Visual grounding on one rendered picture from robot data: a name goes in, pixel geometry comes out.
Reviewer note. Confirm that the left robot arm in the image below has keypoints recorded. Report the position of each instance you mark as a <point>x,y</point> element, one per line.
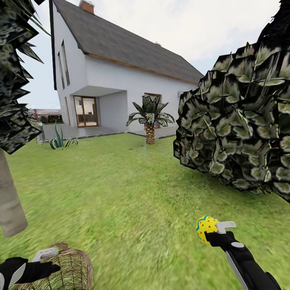
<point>18,270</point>

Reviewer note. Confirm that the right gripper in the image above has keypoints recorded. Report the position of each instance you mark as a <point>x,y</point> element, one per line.
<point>216,239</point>

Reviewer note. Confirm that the tree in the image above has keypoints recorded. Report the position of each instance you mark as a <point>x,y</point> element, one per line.
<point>279,29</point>
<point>15,131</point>

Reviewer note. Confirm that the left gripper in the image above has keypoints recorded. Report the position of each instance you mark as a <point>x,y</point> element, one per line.
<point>42,271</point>

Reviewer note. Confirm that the easter egg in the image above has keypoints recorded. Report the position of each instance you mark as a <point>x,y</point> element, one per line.
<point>206,224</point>

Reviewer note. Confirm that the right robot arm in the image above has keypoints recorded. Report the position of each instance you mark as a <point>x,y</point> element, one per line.
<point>248,272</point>

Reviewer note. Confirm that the wicker basket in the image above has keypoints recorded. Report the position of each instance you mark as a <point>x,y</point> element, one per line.
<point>76,267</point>

